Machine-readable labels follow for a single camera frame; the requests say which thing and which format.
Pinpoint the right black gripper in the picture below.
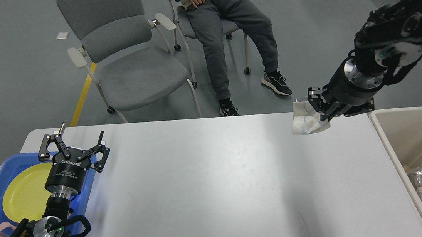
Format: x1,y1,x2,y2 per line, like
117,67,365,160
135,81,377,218
307,58,385,122

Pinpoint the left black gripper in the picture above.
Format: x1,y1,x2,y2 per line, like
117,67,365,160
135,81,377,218
38,122,110,196

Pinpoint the white tissue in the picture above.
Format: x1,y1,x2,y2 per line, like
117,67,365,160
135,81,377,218
292,97,331,136

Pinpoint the yellow plate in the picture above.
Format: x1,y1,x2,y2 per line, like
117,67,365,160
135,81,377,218
2,163,52,223

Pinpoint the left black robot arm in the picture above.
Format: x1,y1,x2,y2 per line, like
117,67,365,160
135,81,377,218
10,123,110,237

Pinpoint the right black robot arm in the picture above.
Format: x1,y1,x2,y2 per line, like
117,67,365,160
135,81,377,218
307,0,422,122

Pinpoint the grey office chair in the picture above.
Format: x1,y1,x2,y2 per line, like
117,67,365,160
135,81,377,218
56,0,202,122

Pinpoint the seated person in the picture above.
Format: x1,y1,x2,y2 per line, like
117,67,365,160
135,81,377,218
159,0,294,123

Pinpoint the person's wheeled chair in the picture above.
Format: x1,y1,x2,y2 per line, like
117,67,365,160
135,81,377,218
168,0,251,89

